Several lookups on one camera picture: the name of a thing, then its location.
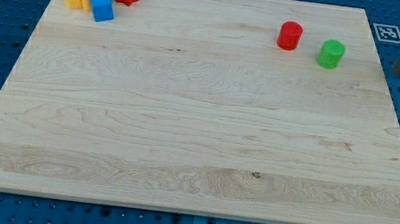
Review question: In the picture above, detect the blue cube block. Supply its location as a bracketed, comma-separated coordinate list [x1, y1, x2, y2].
[90, 0, 114, 22]

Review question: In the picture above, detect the wooden board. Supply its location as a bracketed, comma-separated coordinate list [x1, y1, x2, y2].
[0, 0, 400, 224]

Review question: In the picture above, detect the red cylinder block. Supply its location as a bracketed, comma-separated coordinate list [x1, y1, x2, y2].
[276, 21, 304, 50]

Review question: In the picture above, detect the green cylinder block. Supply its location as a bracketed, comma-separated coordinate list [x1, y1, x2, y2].
[316, 39, 346, 69]

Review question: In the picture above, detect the white fiducial marker tag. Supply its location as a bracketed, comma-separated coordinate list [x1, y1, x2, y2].
[373, 23, 400, 44]

